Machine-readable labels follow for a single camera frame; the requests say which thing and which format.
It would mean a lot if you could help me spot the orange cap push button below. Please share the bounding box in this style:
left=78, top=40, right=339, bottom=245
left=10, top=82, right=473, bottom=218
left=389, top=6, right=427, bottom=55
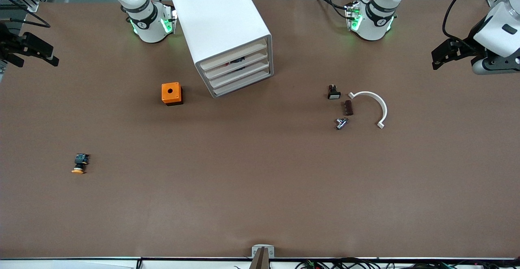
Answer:
left=71, top=154, right=91, bottom=175

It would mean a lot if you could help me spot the orange box with hole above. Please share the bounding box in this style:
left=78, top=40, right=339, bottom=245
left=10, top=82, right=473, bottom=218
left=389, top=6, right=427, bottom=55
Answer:
left=161, top=82, right=184, bottom=106

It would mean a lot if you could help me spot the brown table mat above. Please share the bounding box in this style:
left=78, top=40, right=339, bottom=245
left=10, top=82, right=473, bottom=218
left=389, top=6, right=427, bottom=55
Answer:
left=0, top=0, right=520, bottom=259

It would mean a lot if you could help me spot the white curved bracket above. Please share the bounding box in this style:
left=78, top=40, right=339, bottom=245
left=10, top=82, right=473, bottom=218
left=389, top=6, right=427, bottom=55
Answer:
left=348, top=91, right=388, bottom=129

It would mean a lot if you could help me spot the black arm base cable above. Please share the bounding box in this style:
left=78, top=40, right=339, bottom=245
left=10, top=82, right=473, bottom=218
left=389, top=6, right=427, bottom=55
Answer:
left=313, top=0, right=351, bottom=19

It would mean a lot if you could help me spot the black cable bundle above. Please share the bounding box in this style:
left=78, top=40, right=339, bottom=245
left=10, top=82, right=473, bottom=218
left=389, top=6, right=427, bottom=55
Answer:
left=295, top=258, right=520, bottom=269

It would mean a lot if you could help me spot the grey metal bracket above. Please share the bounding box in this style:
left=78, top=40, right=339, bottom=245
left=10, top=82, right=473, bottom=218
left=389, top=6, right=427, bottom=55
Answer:
left=251, top=245, right=275, bottom=258

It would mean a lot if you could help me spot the brown tapered post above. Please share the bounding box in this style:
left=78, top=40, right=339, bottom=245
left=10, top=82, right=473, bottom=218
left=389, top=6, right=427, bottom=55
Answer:
left=249, top=248, right=270, bottom=269

